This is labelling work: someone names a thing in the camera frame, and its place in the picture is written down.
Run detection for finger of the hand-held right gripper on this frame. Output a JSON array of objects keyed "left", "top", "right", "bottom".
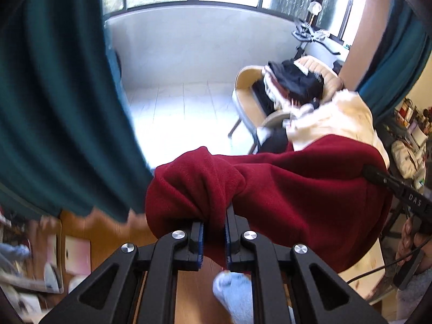
[{"left": 362, "top": 164, "right": 394, "bottom": 191}]

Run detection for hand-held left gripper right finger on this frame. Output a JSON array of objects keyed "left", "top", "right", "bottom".
[{"left": 224, "top": 206, "right": 389, "bottom": 324}]

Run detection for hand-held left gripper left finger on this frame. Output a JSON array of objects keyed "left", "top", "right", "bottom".
[{"left": 40, "top": 221, "right": 205, "bottom": 324}]

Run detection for dark red fleece garment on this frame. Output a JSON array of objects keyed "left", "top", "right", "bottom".
[{"left": 145, "top": 134, "right": 394, "bottom": 274}]

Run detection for person's right forearm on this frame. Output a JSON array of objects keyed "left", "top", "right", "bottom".
[{"left": 395, "top": 270, "right": 432, "bottom": 324}]

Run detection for pile of cream clothes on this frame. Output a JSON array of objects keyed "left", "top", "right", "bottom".
[{"left": 285, "top": 89, "right": 390, "bottom": 167}]

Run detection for black clothes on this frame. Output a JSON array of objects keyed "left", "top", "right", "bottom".
[{"left": 253, "top": 60, "right": 325, "bottom": 115}]

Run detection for person's right hand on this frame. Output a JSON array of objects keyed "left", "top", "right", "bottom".
[{"left": 396, "top": 215, "right": 424, "bottom": 272}]

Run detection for white bag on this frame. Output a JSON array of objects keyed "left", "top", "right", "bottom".
[{"left": 391, "top": 140, "right": 419, "bottom": 179}]

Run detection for row of cosmetic bottles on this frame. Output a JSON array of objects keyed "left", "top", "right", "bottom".
[{"left": 395, "top": 98, "right": 432, "bottom": 132}]

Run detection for black cloth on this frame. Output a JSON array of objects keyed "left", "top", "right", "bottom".
[{"left": 260, "top": 130, "right": 294, "bottom": 154}]

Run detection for narrow teal curtain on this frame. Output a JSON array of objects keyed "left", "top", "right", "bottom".
[{"left": 356, "top": 0, "right": 432, "bottom": 119}]

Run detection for white pink box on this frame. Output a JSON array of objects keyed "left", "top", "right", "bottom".
[{"left": 64, "top": 236, "right": 92, "bottom": 274}]

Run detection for white black exercise machine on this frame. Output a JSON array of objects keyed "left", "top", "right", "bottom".
[{"left": 292, "top": 2, "right": 350, "bottom": 71}]

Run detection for beige chair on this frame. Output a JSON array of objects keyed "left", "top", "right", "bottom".
[{"left": 228, "top": 56, "right": 343, "bottom": 154}]

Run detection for wide teal curtain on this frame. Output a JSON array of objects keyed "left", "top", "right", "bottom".
[{"left": 0, "top": 0, "right": 154, "bottom": 223}]

